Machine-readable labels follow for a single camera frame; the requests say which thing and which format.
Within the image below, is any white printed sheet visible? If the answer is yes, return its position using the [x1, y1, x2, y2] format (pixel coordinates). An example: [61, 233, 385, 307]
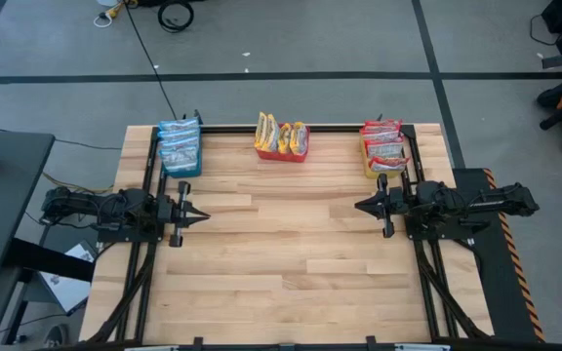
[39, 241, 98, 316]

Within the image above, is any black hazard-striped floor mat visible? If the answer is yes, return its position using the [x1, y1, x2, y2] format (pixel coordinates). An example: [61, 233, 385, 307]
[451, 168, 545, 342]

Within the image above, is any yellow floor cable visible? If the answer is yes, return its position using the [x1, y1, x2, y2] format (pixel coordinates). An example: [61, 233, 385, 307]
[41, 170, 116, 195]

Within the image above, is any yellow plastic bin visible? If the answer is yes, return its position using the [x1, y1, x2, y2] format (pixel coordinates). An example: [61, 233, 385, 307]
[358, 124, 407, 180]

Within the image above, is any coiled black cable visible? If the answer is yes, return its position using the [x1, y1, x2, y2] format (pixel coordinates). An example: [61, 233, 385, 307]
[157, 0, 195, 34]

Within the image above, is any white cable with yellow plug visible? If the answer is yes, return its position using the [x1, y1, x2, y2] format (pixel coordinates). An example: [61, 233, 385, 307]
[93, 0, 139, 29]

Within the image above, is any blue plastic bin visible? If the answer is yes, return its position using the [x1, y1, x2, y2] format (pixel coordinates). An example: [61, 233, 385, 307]
[156, 119, 204, 179]

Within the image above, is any black aluminium table frame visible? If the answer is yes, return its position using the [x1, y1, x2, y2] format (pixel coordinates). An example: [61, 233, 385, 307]
[85, 109, 495, 351]

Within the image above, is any yellow Maruchan noodle pack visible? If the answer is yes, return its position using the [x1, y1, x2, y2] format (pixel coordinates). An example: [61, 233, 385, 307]
[263, 114, 281, 153]
[289, 121, 310, 156]
[277, 122, 293, 155]
[254, 111, 268, 150]

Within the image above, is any red plastic bin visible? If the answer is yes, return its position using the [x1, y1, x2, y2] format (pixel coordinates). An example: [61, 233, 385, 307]
[255, 124, 310, 164]

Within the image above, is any red Maruchan noodle pack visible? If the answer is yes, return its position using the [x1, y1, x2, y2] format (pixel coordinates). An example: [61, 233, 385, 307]
[362, 118, 403, 130]
[363, 137, 406, 159]
[360, 127, 402, 141]
[367, 155, 412, 173]

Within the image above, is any black desk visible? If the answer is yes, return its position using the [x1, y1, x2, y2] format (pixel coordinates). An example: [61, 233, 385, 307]
[0, 129, 57, 274]

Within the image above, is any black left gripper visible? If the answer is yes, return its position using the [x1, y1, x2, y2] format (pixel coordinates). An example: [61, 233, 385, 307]
[157, 180, 212, 248]

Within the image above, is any long black floor cable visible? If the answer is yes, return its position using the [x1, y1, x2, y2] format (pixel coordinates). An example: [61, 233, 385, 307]
[123, 2, 181, 123]

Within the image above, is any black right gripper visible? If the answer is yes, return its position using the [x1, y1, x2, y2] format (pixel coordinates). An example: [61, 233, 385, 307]
[353, 174, 409, 239]

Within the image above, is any black flat bar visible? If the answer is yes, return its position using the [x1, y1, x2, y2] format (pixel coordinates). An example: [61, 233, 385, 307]
[5, 237, 96, 283]

